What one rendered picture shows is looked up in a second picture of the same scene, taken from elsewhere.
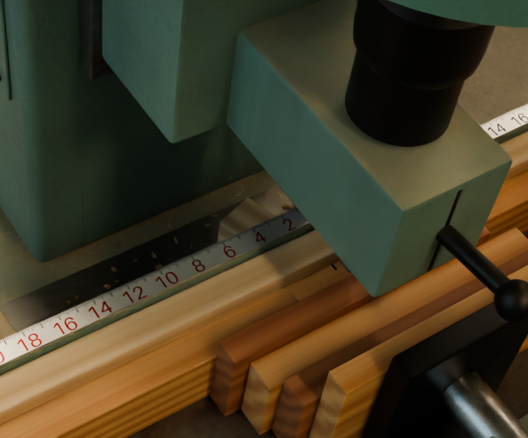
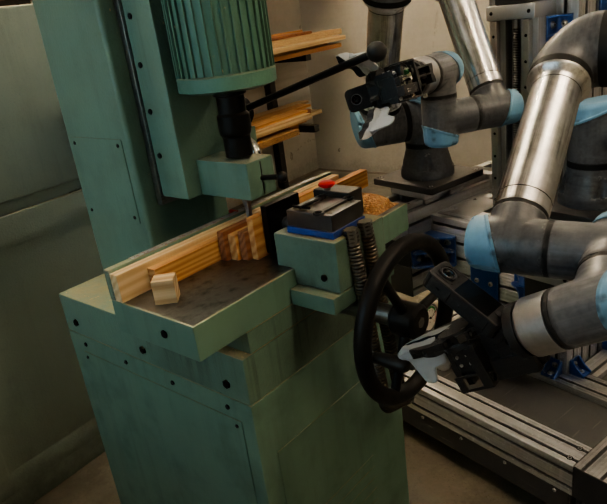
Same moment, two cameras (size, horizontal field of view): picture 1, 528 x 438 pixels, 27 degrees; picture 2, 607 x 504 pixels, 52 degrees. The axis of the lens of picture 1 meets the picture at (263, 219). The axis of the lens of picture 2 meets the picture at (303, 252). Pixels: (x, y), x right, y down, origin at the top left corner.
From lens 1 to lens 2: 78 cm
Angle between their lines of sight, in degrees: 29
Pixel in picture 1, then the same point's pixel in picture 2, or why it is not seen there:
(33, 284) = not seen: hidden behind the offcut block
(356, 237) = (240, 186)
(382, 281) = (251, 192)
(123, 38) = (167, 180)
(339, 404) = (252, 225)
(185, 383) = (212, 249)
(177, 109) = (186, 186)
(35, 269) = not seen: hidden behind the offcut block
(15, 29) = (137, 192)
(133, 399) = (197, 250)
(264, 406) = (235, 245)
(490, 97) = not seen: hidden behind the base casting
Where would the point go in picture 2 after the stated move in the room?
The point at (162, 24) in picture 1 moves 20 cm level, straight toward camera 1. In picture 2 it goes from (175, 161) to (190, 185)
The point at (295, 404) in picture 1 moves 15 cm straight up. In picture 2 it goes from (242, 236) to (228, 154)
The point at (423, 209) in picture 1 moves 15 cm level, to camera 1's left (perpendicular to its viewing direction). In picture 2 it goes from (251, 164) to (166, 177)
